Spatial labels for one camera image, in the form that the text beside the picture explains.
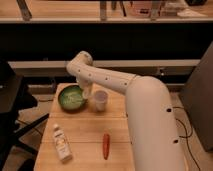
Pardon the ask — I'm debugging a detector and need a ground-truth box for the white lotion bottle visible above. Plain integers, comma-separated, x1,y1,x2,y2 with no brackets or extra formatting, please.
53,124,72,163

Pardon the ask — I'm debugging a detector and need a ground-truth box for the orange carrot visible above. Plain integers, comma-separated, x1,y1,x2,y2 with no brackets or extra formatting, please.
102,134,110,160

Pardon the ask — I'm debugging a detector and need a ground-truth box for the dark cabinet at right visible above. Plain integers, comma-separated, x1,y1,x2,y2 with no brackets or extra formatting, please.
179,42,213,152

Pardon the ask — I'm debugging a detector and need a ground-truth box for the green ceramic bowl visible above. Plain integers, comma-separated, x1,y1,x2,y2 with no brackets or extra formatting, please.
58,85,87,111

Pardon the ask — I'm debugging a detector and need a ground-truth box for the black cable on floor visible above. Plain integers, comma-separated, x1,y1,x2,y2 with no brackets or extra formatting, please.
172,105,203,171

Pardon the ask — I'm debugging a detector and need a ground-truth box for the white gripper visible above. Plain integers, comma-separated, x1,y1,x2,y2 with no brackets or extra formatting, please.
76,78,92,99

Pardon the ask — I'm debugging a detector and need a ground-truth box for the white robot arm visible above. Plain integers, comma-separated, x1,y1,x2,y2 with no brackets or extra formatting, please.
66,51,187,171

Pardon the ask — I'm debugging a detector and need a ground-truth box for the black office chair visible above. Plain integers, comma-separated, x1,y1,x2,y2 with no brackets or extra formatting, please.
0,58,49,171

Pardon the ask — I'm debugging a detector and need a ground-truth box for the translucent plastic cup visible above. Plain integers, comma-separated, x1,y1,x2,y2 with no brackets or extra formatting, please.
93,90,108,112

